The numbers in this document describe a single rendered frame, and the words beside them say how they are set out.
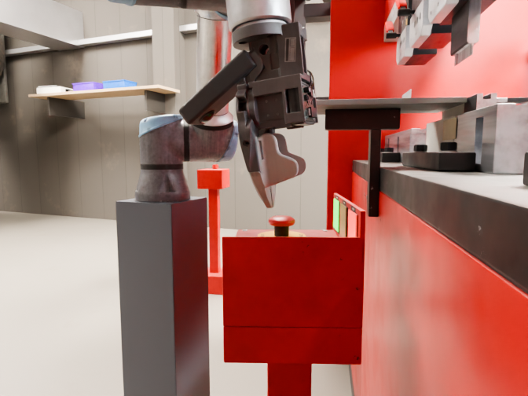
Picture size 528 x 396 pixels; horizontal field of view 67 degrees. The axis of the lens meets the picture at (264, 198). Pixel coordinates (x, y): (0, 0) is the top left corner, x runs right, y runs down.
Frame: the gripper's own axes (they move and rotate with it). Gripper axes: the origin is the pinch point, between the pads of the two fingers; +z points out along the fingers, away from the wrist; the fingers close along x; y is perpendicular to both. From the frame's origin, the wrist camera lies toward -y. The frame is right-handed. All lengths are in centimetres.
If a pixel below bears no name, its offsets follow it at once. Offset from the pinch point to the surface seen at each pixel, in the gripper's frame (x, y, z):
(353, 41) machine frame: 122, 0, -46
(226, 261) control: -7.8, -2.4, 5.9
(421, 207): -0.1, 18.5, 2.4
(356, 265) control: -3.2, 11.3, 7.9
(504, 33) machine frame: 133, 54, -40
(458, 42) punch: 41, 28, -22
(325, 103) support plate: 26.6, 4.0, -13.3
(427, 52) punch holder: 76, 24, -28
